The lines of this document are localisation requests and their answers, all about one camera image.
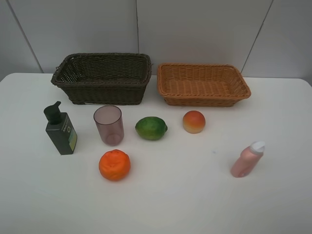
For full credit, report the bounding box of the dark brown wicker basket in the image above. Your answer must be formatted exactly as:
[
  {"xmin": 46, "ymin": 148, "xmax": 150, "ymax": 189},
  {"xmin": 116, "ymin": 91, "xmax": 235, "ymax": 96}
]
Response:
[{"xmin": 51, "ymin": 53, "xmax": 152, "ymax": 105}]

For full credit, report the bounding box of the orange tangerine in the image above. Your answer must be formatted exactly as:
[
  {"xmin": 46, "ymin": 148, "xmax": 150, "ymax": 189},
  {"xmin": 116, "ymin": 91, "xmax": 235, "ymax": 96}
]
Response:
[{"xmin": 98, "ymin": 149, "xmax": 131, "ymax": 181}]

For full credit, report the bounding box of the green lime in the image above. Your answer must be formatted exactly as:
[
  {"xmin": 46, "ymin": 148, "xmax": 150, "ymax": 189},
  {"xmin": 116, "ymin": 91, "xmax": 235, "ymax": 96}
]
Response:
[{"xmin": 135, "ymin": 117, "xmax": 168, "ymax": 140}]

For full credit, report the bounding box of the translucent purple plastic cup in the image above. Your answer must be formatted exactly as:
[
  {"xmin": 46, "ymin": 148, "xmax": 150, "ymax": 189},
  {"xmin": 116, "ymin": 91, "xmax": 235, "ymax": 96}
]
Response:
[{"xmin": 93, "ymin": 105, "xmax": 124, "ymax": 146}]

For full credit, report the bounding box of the dark green pump bottle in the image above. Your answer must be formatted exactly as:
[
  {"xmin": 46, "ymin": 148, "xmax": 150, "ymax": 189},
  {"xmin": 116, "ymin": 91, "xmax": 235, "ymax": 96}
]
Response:
[{"xmin": 43, "ymin": 101, "xmax": 78, "ymax": 155}]

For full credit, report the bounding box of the pink bottle white cap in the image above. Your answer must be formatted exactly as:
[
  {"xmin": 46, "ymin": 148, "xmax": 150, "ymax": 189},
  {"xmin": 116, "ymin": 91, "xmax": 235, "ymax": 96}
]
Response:
[{"xmin": 230, "ymin": 141, "xmax": 265, "ymax": 178}]

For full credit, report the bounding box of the light orange wicker basket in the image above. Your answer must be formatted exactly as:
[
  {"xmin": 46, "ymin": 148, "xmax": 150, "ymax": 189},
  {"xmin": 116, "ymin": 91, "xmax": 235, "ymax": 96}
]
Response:
[{"xmin": 157, "ymin": 63, "xmax": 251, "ymax": 107}]

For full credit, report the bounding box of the red yellow peach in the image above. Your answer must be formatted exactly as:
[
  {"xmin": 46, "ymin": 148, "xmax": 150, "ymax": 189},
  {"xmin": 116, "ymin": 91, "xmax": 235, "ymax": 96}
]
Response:
[{"xmin": 183, "ymin": 111, "xmax": 206, "ymax": 134}]

